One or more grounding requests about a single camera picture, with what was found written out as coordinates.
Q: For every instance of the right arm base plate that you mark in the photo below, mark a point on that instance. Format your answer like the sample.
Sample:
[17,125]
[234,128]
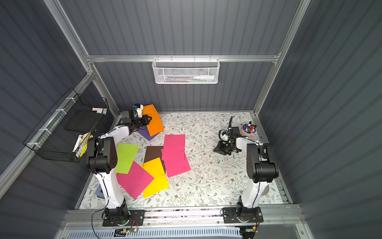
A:
[242,215]

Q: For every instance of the purple paper sheet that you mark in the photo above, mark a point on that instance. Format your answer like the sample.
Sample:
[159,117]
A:
[146,134]

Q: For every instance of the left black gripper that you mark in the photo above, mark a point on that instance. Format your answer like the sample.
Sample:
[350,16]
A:
[141,120]

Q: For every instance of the upper magenta paper sheet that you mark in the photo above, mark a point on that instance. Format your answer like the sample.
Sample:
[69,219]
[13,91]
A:
[174,147]

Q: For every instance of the middle magenta paper sheet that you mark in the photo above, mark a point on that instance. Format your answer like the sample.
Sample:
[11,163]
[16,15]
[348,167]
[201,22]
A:
[175,162]

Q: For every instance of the clear tape roll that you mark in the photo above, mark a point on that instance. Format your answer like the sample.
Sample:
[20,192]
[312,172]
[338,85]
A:
[265,190]

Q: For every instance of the white wire mesh basket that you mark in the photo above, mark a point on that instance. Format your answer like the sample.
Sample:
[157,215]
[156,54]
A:
[181,70]

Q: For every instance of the cup of coloured markers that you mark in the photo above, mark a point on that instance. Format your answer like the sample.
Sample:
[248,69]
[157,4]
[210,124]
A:
[249,130]

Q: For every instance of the magenta paper sheet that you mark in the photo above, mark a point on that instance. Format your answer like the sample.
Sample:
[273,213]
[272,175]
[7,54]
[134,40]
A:
[135,181]
[175,162]
[174,147]

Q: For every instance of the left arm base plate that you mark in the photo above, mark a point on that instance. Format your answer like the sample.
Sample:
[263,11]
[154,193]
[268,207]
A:
[117,217]

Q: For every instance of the yellow paper sheet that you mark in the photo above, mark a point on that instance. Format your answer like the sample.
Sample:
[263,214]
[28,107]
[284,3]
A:
[155,169]

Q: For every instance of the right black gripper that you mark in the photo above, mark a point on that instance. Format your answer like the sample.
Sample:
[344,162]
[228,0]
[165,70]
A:
[225,148]

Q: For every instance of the brown paper sheet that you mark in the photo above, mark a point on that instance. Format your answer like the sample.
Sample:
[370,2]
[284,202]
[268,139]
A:
[153,152]

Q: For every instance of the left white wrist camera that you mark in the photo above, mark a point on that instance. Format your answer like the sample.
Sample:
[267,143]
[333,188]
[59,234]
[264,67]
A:
[138,108]

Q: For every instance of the orange paper sheet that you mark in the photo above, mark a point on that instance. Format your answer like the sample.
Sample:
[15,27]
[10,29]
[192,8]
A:
[155,126]

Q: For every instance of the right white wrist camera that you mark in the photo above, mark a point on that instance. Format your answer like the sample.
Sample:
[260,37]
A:
[224,135]

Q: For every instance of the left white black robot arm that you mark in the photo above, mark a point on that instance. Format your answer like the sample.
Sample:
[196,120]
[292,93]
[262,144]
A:
[101,159]

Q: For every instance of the white marker in basket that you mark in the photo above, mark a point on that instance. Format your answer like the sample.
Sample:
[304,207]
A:
[204,78]

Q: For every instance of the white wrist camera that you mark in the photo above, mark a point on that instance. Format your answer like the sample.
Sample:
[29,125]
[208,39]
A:
[224,135]
[138,108]

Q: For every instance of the lower magenta paper sheet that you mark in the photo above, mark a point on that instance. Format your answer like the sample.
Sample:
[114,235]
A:
[135,181]

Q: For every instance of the lime green paper sheet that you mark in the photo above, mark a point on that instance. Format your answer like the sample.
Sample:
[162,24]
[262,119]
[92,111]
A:
[126,154]

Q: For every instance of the grey blue stapler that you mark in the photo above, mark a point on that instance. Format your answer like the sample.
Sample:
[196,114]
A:
[99,192]

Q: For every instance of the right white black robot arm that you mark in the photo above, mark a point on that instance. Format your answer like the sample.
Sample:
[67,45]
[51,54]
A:
[261,168]

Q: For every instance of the black wire wall basket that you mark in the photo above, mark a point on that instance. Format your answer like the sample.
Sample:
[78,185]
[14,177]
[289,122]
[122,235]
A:
[55,139]

